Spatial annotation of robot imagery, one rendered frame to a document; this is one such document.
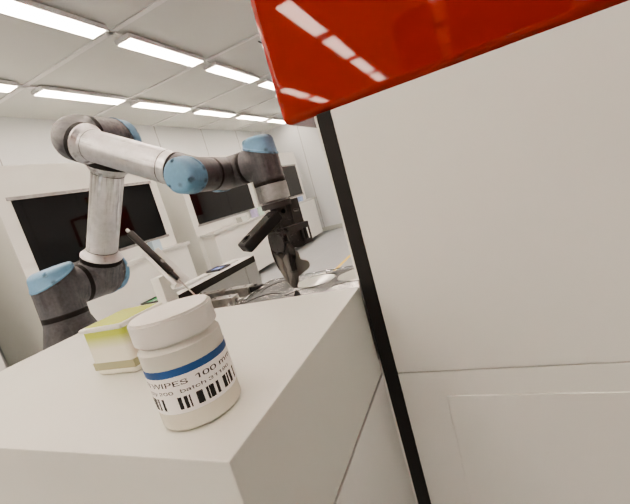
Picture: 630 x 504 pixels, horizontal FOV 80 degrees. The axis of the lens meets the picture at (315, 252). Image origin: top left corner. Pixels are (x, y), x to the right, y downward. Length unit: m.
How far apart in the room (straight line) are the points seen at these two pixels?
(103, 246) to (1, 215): 2.84
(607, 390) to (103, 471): 0.57
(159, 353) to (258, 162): 0.61
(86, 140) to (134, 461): 0.78
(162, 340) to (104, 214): 0.93
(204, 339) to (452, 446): 0.46
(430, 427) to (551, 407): 0.17
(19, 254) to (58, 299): 2.84
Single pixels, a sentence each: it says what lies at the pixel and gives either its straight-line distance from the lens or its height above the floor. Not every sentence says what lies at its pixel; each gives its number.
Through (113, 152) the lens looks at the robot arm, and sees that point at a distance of 0.95.
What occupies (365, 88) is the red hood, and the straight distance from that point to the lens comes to 0.54.
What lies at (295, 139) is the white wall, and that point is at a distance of 9.44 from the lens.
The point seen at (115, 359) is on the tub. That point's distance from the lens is 0.55.
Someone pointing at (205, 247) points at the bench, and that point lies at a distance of 5.51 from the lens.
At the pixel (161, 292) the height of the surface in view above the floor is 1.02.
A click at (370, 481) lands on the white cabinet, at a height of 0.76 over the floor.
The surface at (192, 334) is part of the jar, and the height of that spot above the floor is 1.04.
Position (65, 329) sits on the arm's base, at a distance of 1.23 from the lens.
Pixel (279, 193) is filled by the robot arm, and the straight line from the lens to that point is 0.87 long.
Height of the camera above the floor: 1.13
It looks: 10 degrees down
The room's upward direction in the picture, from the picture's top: 16 degrees counter-clockwise
